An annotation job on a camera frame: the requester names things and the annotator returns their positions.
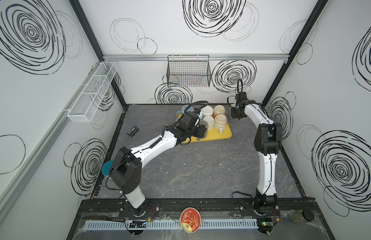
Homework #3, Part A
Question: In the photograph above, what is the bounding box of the speckled white mug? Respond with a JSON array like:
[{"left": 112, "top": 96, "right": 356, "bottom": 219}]
[{"left": 214, "top": 114, "right": 227, "bottom": 134}]

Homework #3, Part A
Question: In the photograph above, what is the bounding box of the small grey mug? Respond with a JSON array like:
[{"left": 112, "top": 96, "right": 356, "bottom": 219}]
[{"left": 198, "top": 128, "right": 208, "bottom": 141}]

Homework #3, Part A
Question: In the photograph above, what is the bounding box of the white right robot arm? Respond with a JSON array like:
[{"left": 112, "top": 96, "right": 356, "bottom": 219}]
[{"left": 230, "top": 92, "right": 282, "bottom": 215}]

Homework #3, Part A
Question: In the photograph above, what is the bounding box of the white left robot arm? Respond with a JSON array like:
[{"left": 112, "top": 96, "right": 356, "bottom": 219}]
[{"left": 108, "top": 112, "right": 207, "bottom": 214}]

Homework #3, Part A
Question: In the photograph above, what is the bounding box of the light blue mug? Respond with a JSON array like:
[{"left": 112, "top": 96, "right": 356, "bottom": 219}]
[{"left": 176, "top": 111, "right": 184, "bottom": 121}]

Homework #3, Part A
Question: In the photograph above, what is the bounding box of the blue butterfly mug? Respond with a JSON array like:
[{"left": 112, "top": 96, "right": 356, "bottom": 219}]
[{"left": 181, "top": 105, "right": 193, "bottom": 113}]

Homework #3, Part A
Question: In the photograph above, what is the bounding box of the orange mug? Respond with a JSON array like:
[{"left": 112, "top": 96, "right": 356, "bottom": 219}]
[{"left": 212, "top": 105, "right": 226, "bottom": 118}]

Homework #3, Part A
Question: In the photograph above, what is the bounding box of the cream mug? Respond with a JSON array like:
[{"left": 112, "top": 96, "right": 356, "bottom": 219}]
[{"left": 203, "top": 116, "right": 214, "bottom": 132}]

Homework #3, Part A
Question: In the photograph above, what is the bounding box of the white ribbed mug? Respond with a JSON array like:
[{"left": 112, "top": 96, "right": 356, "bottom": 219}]
[{"left": 199, "top": 106, "right": 214, "bottom": 118}]

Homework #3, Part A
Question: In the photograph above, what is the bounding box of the yellow plastic tray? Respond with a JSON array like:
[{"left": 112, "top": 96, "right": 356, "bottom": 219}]
[{"left": 191, "top": 123, "right": 232, "bottom": 143}]

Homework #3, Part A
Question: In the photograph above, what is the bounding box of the black snack bar wrapper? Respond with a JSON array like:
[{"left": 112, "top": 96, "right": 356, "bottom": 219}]
[{"left": 127, "top": 126, "right": 139, "bottom": 137}]

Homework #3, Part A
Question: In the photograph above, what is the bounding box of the teal capped white cylinder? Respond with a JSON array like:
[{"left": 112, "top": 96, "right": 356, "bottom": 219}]
[{"left": 101, "top": 160, "right": 113, "bottom": 177}]

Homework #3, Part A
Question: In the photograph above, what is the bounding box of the black knob emergency button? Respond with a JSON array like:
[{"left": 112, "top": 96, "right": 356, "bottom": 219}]
[{"left": 292, "top": 210, "right": 315, "bottom": 224}]

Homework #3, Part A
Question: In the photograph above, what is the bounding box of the black wire basket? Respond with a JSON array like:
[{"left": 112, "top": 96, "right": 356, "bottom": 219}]
[{"left": 166, "top": 60, "right": 212, "bottom": 87}]

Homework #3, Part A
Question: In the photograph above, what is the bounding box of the black corner frame post right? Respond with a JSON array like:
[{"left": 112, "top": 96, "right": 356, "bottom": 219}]
[{"left": 262, "top": 0, "right": 328, "bottom": 107}]

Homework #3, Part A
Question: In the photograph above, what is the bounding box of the black corner frame post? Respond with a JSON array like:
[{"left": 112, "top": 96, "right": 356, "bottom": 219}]
[
  {"left": 262, "top": 0, "right": 328, "bottom": 107},
  {"left": 69, "top": 0, "right": 128, "bottom": 110}
]

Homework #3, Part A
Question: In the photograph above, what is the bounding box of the white wire shelf basket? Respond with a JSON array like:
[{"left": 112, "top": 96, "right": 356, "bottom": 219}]
[{"left": 67, "top": 62, "right": 118, "bottom": 123}]

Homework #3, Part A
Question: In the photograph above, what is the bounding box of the aluminium wall rail back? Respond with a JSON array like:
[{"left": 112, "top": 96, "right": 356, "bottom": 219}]
[{"left": 103, "top": 53, "right": 289, "bottom": 62}]

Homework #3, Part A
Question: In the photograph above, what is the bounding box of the aluminium wall rail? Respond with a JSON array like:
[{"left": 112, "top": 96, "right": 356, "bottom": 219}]
[
  {"left": 103, "top": 53, "right": 289, "bottom": 62},
  {"left": 0, "top": 76, "right": 88, "bottom": 225}
]

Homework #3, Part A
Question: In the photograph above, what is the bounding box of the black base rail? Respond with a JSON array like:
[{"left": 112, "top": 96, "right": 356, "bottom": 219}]
[{"left": 78, "top": 197, "right": 318, "bottom": 217}]

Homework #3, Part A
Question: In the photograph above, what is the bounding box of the grey slotted cable duct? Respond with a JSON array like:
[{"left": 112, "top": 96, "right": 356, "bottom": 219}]
[{"left": 82, "top": 219, "right": 258, "bottom": 231}]

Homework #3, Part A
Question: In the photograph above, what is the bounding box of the black corner frame post left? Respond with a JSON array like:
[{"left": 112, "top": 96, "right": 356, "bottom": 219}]
[{"left": 69, "top": 0, "right": 128, "bottom": 110}]

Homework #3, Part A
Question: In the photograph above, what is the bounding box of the aluminium wall rail left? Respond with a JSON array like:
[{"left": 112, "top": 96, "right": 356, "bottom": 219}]
[{"left": 0, "top": 76, "right": 88, "bottom": 225}]

